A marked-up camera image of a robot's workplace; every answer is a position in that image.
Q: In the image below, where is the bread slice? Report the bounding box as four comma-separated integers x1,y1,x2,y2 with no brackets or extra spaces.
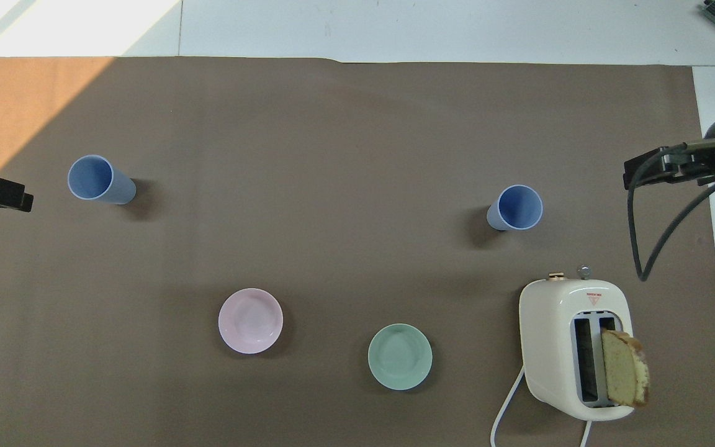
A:
600,328,651,409

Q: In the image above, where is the white power cord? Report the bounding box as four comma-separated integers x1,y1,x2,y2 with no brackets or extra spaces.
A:
490,365,594,447

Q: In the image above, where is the cream toaster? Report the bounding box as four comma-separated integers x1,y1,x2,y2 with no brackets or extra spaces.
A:
518,265,635,423

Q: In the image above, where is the green bowl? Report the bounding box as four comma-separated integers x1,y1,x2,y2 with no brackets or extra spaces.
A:
367,323,433,391

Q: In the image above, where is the blue plastic cup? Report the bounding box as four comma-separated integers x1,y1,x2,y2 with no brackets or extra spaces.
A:
67,154,137,205
486,184,544,232

